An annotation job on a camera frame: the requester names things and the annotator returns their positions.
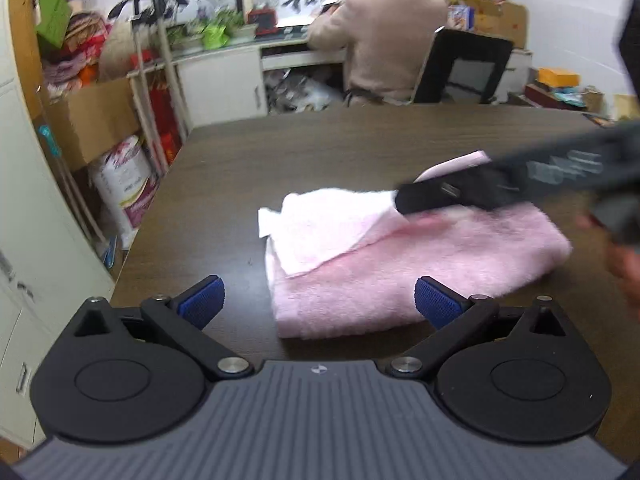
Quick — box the pink fluffy towel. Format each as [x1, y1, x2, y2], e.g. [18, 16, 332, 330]
[257, 148, 574, 340]

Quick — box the person's right hand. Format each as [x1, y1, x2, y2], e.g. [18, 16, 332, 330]
[604, 240, 640, 320]

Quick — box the orange box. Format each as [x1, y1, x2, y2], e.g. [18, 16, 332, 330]
[537, 67, 580, 89]

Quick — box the white pink printed bag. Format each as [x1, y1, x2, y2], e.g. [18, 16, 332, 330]
[90, 136, 157, 250]

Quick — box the black office chair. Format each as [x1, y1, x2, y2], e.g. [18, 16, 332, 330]
[411, 27, 513, 104]

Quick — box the large cardboard box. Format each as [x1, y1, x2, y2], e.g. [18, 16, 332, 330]
[47, 78, 141, 171]

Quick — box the white desk cabinet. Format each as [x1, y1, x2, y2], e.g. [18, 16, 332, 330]
[174, 36, 346, 129]

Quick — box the person in pink coat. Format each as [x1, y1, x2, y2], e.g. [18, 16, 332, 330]
[307, 0, 448, 101]

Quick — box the potted green plant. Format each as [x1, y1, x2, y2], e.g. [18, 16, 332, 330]
[166, 0, 243, 53]

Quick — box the green paper bag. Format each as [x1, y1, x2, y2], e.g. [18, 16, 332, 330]
[35, 0, 72, 50]

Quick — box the cardboard box by wall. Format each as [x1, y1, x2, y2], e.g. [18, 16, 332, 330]
[462, 0, 528, 50]

